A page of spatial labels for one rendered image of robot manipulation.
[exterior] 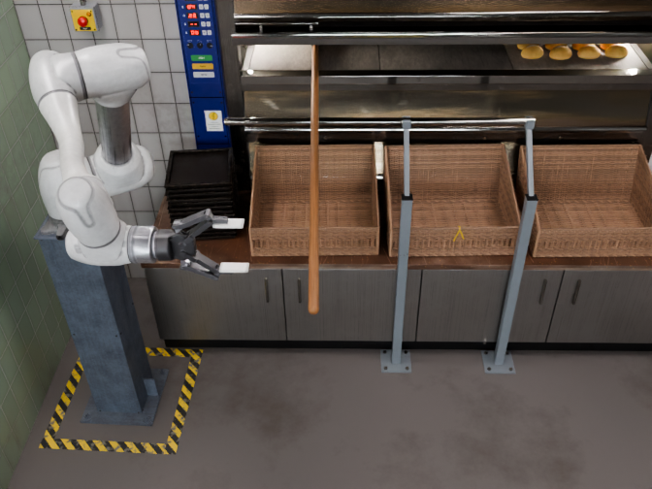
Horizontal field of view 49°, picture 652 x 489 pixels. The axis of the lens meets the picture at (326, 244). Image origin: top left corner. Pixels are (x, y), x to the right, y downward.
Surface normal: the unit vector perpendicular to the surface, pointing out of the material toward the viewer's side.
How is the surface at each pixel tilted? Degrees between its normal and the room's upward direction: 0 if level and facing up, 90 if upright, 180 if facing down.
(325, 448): 0
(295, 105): 70
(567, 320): 90
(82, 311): 90
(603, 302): 90
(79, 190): 31
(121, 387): 90
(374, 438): 0
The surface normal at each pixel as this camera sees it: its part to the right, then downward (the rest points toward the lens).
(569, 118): -0.03, 0.33
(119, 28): -0.03, 0.63
